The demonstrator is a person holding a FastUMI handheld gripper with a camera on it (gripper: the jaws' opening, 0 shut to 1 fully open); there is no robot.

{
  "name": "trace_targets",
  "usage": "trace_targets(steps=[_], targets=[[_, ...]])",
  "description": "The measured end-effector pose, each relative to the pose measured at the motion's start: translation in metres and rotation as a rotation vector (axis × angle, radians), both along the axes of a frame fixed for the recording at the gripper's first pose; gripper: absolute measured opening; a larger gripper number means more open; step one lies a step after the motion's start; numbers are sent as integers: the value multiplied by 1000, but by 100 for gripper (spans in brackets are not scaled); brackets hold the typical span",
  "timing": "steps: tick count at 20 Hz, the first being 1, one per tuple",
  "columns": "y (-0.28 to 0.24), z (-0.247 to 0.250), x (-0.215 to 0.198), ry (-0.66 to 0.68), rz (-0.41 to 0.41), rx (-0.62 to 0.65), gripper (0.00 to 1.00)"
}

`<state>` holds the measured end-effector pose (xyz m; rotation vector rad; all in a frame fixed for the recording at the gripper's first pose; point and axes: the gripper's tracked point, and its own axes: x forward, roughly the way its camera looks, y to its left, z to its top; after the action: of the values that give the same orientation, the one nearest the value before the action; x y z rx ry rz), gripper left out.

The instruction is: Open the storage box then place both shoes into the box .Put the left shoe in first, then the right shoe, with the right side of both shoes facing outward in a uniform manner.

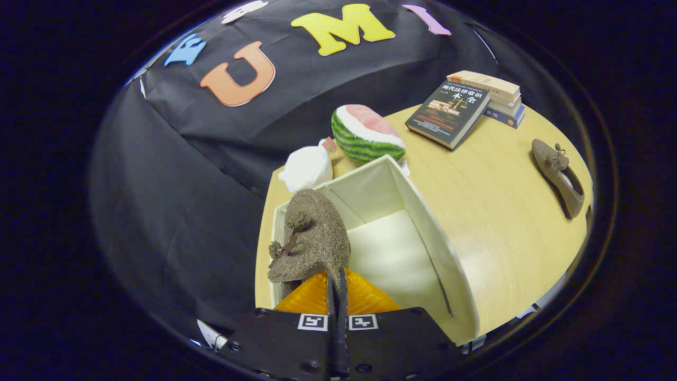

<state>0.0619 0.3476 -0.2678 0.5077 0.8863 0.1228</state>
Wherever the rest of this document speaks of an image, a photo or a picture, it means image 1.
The pale book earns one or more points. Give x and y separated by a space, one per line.
505 103

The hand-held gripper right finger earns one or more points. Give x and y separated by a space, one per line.
396 344

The watermelon slice plush toy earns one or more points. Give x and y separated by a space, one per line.
365 132

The beige book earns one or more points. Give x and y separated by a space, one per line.
484 82

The blue book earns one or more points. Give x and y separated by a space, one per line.
508 117

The black hardcover book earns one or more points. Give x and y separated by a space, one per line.
449 114

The brown fuzzy shoe with bow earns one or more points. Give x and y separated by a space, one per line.
317 238
560 174

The beige fabric storage box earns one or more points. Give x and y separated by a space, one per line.
391 248

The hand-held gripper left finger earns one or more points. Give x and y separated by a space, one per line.
280 344

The white plush toy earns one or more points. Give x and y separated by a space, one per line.
307 168

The small orange tag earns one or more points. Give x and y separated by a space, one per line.
329 146

